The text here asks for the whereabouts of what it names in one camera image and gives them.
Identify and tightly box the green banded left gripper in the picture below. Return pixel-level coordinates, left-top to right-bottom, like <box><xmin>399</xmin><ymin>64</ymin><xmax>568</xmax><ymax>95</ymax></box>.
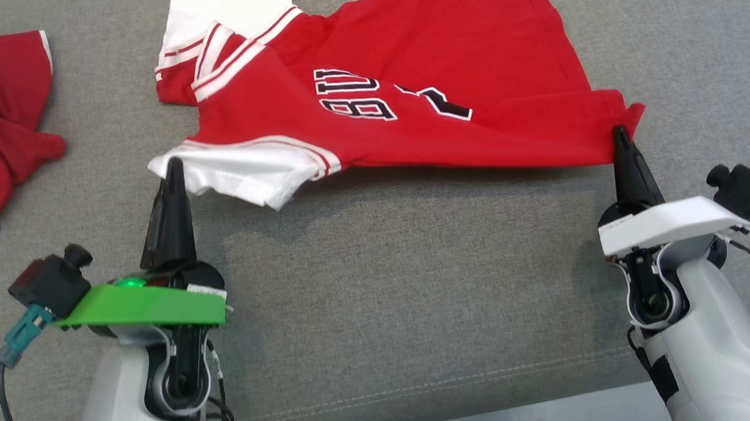
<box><xmin>46</xmin><ymin>154</ymin><xmax>231</xmax><ymax>334</ymax></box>

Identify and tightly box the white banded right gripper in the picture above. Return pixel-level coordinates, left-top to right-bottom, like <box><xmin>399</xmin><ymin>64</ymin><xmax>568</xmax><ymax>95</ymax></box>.
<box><xmin>592</xmin><ymin>119</ymin><xmax>750</xmax><ymax>258</ymax></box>

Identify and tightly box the red jersey with white sleeves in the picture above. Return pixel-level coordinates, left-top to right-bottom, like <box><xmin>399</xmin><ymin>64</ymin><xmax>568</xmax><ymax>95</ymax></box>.
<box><xmin>139</xmin><ymin>0</ymin><xmax>651</xmax><ymax>219</ymax></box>

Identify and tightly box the grey fabric sofa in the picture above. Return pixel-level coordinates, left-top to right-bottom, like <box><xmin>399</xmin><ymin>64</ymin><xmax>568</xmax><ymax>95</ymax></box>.
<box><xmin>0</xmin><ymin>0</ymin><xmax>750</xmax><ymax>421</ymax></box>

